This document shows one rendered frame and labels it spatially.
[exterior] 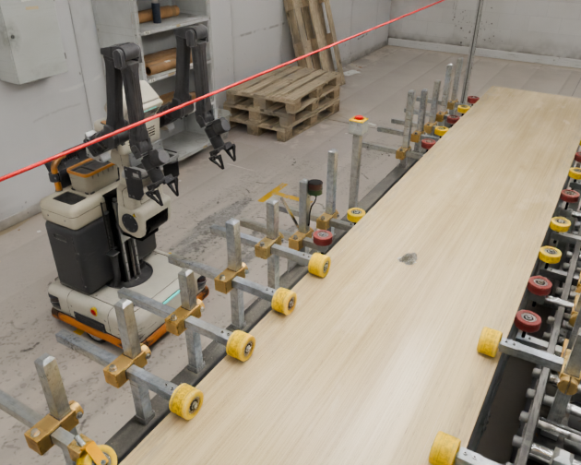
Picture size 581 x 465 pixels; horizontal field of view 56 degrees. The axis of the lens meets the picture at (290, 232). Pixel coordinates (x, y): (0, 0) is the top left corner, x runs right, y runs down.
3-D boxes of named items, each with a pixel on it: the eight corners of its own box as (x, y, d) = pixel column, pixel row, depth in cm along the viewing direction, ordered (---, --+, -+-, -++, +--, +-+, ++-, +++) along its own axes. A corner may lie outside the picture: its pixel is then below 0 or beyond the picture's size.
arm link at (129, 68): (131, 42, 210) (110, 49, 201) (142, 44, 207) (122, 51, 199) (145, 147, 232) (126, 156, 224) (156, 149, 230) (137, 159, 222)
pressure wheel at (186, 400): (192, 387, 150) (176, 414, 147) (180, 378, 144) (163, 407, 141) (208, 396, 148) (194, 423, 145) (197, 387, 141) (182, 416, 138)
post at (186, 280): (191, 383, 191) (177, 270, 166) (197, 377, 194) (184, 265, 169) (198, 387, 190) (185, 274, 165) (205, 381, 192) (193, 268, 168)
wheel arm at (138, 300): (117, 299, 184) (115, 290, 182) (125, 293, 186) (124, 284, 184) (239, 351, 162) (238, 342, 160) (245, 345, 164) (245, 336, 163)
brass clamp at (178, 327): (164, 330, 171) (162, 317, 169) (192, 307, 181) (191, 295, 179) (180, 337, 169) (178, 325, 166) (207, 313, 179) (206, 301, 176)
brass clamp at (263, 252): (254, 256, 208) (253, 244, 206) (272, 240, 218) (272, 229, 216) (266, 260, 206) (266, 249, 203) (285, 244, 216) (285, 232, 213)
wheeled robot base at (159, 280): (50, 319, 311) (40, 284, 299) (129, 265, 359) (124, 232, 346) (139, 361, 283) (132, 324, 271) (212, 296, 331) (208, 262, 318)
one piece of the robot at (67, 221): (61, 301, 305) (24, 163, 262) (130, 255, 346) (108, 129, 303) (104, 320, 291) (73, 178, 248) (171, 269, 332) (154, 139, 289)
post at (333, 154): (324, 243, 263) (327, 149, 238) (326, 239, 265) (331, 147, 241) (330, 244, 261) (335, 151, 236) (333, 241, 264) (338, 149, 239)
